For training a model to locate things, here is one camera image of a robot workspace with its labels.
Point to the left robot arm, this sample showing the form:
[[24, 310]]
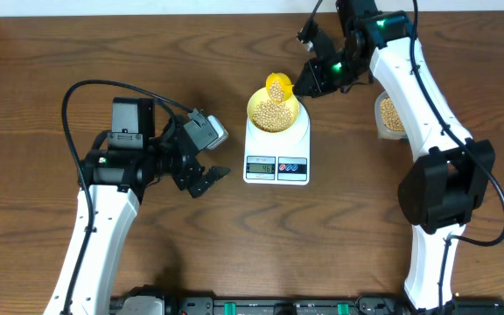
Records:
[[121, 164]]

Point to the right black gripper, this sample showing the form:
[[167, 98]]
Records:
[[311, 70]]

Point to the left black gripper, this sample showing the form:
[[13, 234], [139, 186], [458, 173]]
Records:
[[186, 178]]

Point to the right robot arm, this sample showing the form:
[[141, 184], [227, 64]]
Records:
[[451, 171]]

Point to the yellow measuring scoop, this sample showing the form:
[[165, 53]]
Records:
[[279, 87]]

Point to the clear plastic container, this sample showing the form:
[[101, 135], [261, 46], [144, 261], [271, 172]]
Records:
[[383, 132]]

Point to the soybeans in bowl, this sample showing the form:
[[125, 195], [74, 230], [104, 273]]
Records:
[[272, 117]]

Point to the white digital kitchen scale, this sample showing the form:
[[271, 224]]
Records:
[[282, 158]]

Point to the soybeans in container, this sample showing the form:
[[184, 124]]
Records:
[[389, 116]]

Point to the pale yellow bowl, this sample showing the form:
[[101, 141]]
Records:
[[262, 95]]

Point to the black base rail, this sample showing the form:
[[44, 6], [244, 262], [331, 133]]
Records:
[[153, 300]]

